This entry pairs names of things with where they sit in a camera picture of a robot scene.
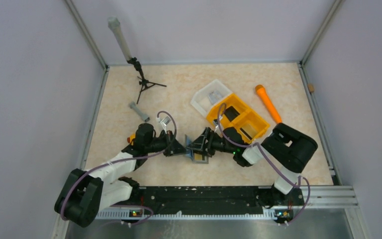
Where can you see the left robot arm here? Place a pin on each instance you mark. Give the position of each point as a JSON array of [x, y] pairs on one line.
[[87, 192]]

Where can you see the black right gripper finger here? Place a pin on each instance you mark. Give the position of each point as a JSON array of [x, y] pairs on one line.
[[200, 143], [192, 151]]

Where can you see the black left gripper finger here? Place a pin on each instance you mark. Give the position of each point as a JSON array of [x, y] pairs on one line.
[[178, 151], [176, 143]]

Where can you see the grey leather card holder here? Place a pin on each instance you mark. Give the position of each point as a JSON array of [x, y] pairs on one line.
[[187, 142]]

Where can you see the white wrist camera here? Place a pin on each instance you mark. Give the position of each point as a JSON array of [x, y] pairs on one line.
[[164, 122], [217, 123]]

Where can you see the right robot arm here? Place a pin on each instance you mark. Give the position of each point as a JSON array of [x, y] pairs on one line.
[[286, 149]]

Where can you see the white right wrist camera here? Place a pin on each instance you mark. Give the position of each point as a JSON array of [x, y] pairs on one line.
[[217, 123]]

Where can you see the yellow toy brick car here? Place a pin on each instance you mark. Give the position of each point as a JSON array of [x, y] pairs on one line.
[[131, 138]]

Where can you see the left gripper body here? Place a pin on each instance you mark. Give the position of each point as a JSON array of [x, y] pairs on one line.
[[164, 144]]

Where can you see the white plastic bin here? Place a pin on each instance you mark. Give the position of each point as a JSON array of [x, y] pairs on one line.
[[200, 99]]

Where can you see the orange card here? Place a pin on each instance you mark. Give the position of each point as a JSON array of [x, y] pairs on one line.
[[198, 158]]

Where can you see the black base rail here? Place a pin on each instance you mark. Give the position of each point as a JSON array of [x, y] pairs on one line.
[[212, 200]]

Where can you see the black mini tripod with tube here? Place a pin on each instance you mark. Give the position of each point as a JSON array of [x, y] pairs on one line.
[[114, 26]]

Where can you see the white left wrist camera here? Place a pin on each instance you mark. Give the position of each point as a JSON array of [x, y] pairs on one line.
[[164, 122]]

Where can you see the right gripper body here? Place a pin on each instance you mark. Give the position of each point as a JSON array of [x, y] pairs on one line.
[[218, 144]]

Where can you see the grey plastic bolt tool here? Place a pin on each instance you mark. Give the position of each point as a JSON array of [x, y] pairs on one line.
[[141, 114]]

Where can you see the black card in yellow bin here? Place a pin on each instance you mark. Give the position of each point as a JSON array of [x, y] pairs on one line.
[[231, 113]]

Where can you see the yellow plastic bin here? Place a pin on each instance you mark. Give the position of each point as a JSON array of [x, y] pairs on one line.
[[247, 115]]

